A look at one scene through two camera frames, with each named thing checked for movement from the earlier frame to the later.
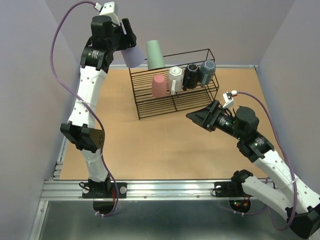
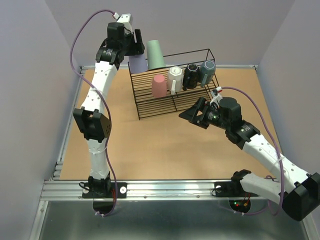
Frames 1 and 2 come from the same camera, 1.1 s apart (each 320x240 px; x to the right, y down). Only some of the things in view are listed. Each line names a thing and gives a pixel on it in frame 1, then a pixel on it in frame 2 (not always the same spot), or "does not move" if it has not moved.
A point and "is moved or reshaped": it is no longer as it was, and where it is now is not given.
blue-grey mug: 207,71 does not move
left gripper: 129,39 -> 137,48
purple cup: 133,57 is moved or reshaped
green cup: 154,56 does not move
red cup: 159,86 does not move
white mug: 175,79 does not move
